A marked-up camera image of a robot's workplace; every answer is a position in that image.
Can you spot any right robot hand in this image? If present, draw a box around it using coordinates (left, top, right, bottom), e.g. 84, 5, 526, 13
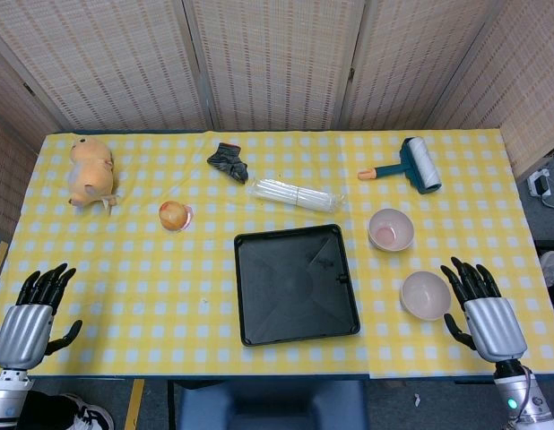
439, 256, 528, 363

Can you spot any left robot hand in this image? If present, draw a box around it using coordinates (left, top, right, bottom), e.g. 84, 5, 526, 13
0, 262, 83, 372

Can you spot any plain pink bowl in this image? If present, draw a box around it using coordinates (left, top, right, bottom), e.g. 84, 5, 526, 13
400, 271, 453, 322

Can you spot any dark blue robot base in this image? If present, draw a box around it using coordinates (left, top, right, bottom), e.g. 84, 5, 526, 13
174, 379, 370, 430

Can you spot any black square tray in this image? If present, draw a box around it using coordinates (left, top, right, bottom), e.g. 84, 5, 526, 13
233, 223, 362, 348

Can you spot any white shoe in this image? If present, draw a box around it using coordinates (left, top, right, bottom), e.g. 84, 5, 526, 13
539, 250, 554, 288

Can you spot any black and white sneaker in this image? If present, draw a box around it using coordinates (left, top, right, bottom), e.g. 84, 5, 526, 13
17, 390, 116, 430

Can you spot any pink bowl with red spot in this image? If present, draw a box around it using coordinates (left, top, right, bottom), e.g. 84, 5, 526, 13
367, 208, 415, 252

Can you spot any white power adapter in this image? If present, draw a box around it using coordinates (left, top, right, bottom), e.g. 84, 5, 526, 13
526, 168, 554, 198

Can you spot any yellow plush toy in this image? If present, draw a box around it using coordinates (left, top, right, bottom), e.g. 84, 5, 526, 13
66, 136, 120, 217

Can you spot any teal lint roller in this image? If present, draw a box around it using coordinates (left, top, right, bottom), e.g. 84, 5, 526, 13
357, 136, 443, 195

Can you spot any orange jelly cup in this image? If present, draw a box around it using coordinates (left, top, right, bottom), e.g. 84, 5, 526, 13
158, 200, 195, 233

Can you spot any yellow checkered tablecloth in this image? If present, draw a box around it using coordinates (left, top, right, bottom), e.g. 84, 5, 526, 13
0, 129, 554, 382

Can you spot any white straws bundle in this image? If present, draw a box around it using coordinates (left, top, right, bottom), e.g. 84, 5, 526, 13
246, 177, 348, 214

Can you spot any dark grey sock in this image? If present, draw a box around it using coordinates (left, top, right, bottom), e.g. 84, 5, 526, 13
206, 142, 250, 185

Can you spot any woven folding screen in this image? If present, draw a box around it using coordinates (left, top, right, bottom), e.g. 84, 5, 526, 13
0, 0, 554, 234

